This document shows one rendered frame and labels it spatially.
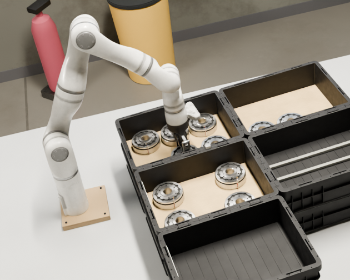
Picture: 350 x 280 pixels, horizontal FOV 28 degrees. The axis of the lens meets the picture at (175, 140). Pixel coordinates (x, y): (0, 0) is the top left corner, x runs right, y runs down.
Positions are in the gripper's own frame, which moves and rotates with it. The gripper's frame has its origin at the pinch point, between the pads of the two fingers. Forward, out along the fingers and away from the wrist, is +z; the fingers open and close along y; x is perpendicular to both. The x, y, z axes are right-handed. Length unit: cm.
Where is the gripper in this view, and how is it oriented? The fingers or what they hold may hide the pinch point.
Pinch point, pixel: (183, 149)
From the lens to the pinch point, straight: 246.6
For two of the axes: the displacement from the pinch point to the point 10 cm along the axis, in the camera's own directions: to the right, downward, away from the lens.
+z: 1.5, 7.5, 6.4
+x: 9.3, -3.3, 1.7
